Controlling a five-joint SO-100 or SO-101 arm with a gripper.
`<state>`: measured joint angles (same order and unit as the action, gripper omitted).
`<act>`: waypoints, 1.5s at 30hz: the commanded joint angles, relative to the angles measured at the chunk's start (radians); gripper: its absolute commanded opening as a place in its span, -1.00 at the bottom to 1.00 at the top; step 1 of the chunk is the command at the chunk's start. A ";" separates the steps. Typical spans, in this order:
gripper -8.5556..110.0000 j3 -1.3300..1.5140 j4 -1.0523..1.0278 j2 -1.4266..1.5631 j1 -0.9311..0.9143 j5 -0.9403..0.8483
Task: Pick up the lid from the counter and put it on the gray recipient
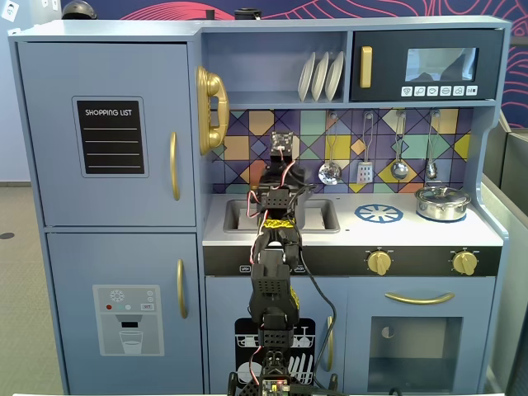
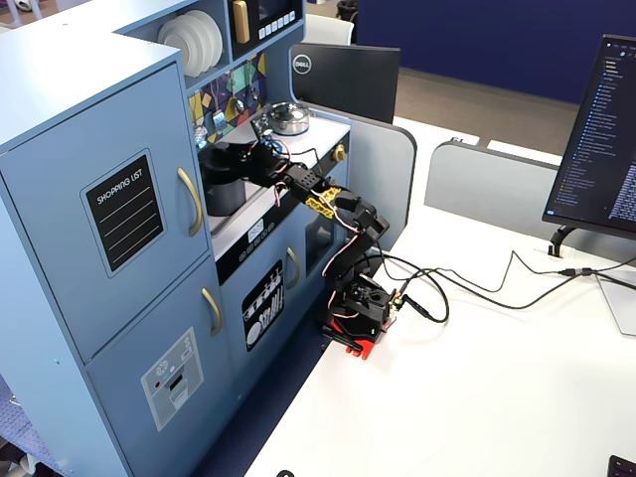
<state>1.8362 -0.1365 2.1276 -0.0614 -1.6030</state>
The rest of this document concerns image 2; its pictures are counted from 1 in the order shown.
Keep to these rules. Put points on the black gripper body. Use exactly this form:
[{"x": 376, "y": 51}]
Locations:
[{"x": 234, "y": 152}]

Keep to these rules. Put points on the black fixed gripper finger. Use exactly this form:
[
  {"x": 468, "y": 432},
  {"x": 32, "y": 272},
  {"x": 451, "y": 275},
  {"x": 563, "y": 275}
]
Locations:
[{"x": 233, "y": 150}]

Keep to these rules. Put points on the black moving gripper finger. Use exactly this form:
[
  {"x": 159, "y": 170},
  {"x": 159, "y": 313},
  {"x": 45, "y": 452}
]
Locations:
[{"x": 244, "y": 171}]

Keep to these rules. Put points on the black and red robot base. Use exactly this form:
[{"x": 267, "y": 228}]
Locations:
[{"x": 360, "y": 343}]

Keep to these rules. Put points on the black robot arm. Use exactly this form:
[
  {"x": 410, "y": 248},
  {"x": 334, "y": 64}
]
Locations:
[{"x": 367, "y": 223}]

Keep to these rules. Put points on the white toy sink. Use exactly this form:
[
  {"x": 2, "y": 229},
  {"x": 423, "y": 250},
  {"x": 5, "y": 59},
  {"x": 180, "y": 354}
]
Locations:
[{"x": 253, "y": 196}]

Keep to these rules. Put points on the gray pot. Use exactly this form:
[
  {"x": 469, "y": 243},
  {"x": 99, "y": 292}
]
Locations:
[{"x": 226, "y": 199}]

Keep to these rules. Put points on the silver toy spatula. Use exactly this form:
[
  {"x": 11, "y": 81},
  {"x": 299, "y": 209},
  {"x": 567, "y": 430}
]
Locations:
[{"x": 218, "y": 120}]

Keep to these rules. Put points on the silver toy whisk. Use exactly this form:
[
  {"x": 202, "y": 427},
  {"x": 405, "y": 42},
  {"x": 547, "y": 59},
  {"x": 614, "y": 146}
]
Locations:
[{"x": 200, "y": 133}]

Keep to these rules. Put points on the silver steel pot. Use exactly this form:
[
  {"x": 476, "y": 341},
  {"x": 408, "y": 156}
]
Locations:
[{"x": 290, "y": 127}]

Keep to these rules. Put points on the silver toy spoon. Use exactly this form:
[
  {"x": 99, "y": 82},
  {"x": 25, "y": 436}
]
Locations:
[{"x": 239, "y": 105}]

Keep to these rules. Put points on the silver toy ladle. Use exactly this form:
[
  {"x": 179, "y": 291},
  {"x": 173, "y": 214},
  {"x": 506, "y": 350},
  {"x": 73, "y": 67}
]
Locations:
[{"x": 254, "y": 92}]

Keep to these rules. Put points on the gold stove knob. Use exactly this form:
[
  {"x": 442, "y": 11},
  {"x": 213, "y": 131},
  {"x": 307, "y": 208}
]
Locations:
[{"x": 340, "y": 153}]

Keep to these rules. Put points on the white plate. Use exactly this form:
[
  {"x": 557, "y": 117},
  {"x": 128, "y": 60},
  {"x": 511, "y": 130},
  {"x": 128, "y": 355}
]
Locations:
[
  {"x": 195, "y": 62},
  {"x": 218, "y": 42},
  {"x": 207, "y": 52},
  {"x": 171, "y": 37}
]

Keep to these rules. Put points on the gray rounded desk partition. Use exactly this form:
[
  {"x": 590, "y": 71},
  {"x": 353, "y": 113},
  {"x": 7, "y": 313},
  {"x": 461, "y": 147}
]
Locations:
[{"x": 382, "y": 174}]

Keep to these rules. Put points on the black Dell monitor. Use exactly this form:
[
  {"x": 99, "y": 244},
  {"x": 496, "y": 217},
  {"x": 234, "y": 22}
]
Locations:
[{"x": 348, "y": 79}]

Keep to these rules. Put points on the black shopping list board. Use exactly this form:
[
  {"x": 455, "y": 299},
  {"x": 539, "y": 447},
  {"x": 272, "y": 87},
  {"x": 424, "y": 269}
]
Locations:
[{"x": 124, "y": 213}]

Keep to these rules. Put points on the black toy microwave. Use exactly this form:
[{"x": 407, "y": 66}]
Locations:
[{"x": 278, "y": 15}]

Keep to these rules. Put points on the white office chair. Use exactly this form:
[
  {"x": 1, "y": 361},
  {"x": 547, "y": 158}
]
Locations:
[{"x": 328, "y": 30}]

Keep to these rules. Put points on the blue toy kitchen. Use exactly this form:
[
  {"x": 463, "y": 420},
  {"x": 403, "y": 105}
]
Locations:
[{"x": 74, "y": 99}]

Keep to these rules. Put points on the gray low desk partition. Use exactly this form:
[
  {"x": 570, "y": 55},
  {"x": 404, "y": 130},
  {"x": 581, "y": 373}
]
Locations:
[{"x": 477, "y": 184}]

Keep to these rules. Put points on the gray ice dispenser panel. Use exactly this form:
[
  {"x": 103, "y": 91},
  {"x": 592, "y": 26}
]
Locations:
[{"x": 171, "y": 380}]

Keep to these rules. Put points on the black round object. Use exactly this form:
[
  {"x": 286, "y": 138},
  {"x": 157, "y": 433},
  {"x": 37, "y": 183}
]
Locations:
[{"x": 284, "y": 474}]

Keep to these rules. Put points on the lit computer monitor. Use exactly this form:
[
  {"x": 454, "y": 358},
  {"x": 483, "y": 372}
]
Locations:
[{"x": 596, "y": 149}]

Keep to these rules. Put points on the silver monitor base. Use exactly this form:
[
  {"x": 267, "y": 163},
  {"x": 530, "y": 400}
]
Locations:
[{"x": 621, "y": 303}]

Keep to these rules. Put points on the black keyboard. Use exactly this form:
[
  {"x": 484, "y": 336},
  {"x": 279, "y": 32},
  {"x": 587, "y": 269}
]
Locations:
[{"x": 623, "y": 467}]

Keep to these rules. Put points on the small wrist camera board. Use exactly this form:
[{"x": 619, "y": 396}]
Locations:
[{"x": 262, "y": 125}]

